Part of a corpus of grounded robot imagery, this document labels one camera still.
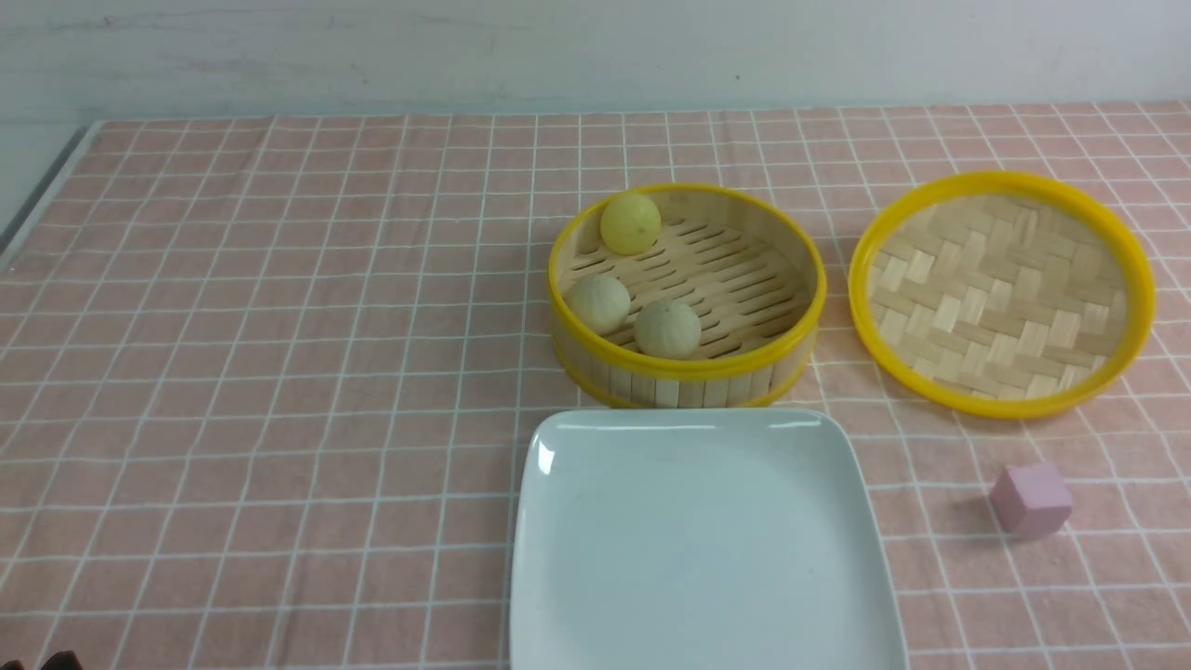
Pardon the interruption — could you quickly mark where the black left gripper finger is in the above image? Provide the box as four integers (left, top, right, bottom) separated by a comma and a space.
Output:
40, 651, 85, 670

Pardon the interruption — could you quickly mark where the white steamed bun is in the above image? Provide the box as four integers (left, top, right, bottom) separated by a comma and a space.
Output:
634, 300, 701, 361
563, 275, 631, 336

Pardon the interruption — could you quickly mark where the yellow steamed bun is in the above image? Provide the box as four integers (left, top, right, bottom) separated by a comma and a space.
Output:
599, 192, 661, 256

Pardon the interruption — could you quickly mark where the white square plate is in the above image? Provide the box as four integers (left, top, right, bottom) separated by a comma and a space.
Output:
509, 408, 910, 669

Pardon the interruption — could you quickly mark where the pink checkered tablecloth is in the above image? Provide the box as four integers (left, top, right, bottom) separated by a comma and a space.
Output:
1, 102, 1190, 669

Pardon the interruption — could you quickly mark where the yellow-rimmed bamboo steamer basket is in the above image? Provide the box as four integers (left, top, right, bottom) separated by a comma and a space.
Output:
547, 183, 828, 409

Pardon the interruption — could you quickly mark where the pink cube block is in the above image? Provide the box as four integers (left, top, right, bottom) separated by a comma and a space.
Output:
989, 462, 1075, 538

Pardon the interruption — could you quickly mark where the yellow-rimmed woven steamer lid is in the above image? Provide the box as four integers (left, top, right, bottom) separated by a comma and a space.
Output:
848, 170, 1156, 420

